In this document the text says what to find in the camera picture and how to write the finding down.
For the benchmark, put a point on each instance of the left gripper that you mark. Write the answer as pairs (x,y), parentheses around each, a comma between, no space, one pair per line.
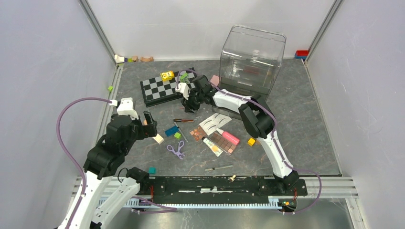
(146,130)

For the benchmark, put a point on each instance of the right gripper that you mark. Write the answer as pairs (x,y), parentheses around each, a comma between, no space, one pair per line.
(187,105)

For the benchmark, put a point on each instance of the pink bottle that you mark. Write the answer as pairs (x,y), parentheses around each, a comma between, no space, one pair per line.
(230,137)

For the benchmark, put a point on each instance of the brown eyeshadow palette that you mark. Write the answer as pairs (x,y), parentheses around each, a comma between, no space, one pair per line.
(223,143)

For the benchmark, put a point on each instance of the clear acrylic makeup organizer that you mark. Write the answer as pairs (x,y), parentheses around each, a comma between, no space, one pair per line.
(250,61)

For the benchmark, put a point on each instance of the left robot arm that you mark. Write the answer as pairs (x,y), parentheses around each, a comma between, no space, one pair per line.
(101,165)

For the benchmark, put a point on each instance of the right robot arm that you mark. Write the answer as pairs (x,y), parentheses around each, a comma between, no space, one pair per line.
(257,118)

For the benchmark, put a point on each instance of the brown lip pencil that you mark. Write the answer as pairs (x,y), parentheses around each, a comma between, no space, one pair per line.
(183,120)

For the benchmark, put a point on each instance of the cream wooden block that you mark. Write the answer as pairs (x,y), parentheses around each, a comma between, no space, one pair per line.
(158,138)

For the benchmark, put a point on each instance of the blue block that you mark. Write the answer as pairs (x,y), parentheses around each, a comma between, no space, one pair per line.
(171,131)

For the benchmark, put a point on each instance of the grey pencil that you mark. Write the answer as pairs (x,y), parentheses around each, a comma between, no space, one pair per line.
(181,132)

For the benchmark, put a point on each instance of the white eyebrow stencil card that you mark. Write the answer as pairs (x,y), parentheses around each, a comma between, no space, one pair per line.
(215,121)

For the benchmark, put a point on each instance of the green toy block on chessboard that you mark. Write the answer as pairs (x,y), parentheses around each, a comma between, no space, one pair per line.
(184,78)

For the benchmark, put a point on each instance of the small clear eyeshadow palette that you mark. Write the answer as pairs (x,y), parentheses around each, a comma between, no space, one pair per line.
(198,133)

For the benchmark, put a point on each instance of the black white chessboard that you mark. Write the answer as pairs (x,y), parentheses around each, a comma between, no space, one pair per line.
(155,91)

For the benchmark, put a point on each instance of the small green cube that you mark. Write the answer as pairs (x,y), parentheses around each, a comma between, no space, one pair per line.
(177,135)

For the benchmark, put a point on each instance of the pink sponge pad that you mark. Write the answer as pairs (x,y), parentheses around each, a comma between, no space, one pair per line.
(215,80)

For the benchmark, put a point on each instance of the yellow toy block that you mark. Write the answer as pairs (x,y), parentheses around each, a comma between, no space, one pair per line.
(166,76)

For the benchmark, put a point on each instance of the teal cube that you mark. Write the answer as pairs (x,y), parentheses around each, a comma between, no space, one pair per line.
(152,170)

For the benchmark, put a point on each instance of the white cream tube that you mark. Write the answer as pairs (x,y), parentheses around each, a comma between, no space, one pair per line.
(213,147)

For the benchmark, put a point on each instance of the wooden blocks in corner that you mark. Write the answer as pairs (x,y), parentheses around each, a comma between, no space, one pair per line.
(119,59)

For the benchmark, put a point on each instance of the yellow cube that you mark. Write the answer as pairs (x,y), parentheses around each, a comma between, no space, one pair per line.
(251,142)

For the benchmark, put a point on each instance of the white chess pawn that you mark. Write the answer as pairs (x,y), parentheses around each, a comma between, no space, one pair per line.
(232,178)

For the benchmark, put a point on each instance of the red blue bricks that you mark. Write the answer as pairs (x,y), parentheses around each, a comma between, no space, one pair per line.
(301,54)

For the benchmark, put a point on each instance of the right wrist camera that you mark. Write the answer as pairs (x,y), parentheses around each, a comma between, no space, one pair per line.
(183,89)

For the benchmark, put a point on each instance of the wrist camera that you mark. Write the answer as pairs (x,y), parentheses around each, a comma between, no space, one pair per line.
(125,107)
(183,89)

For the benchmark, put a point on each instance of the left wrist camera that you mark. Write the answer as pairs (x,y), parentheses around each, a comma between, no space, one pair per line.
(125,107)

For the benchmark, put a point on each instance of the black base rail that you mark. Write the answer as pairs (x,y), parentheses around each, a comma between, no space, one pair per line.
(220,190)

